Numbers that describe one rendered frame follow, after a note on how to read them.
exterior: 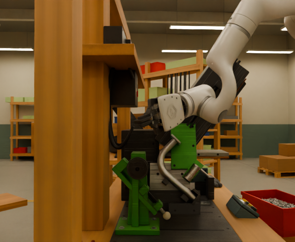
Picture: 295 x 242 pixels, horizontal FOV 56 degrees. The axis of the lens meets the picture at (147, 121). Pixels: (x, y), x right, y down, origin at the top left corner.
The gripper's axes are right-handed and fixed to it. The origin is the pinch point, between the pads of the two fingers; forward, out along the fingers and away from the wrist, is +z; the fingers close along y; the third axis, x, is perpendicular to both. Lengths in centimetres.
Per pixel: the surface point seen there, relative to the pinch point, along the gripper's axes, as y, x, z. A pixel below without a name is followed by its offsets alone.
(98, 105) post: -4.6, 29.4, -6.4
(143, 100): 38, 295, -269
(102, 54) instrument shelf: -21.6, 20.7, -7.3
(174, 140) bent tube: 19.7, 24.4, -37.0
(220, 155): 35, 18, -60
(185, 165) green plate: 31, 21, -38
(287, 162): 272, 200, -586
